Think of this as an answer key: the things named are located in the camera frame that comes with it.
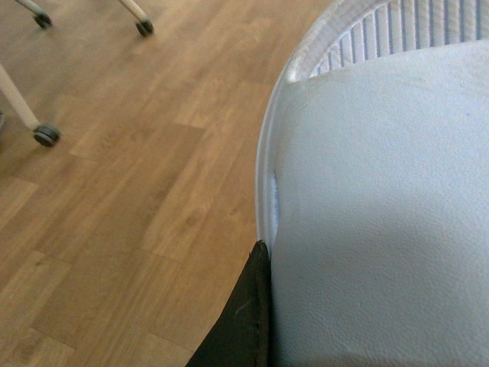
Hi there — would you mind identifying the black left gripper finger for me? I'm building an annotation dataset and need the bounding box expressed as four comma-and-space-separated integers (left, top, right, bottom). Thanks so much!
187, 241, 270, 366

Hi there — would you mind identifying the light blue slipper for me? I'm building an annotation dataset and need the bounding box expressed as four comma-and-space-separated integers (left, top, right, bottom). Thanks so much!
256, 1, 488, 366

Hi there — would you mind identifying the white cart leg with caster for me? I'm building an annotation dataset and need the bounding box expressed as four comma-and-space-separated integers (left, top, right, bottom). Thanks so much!
1, 65, 60, 148

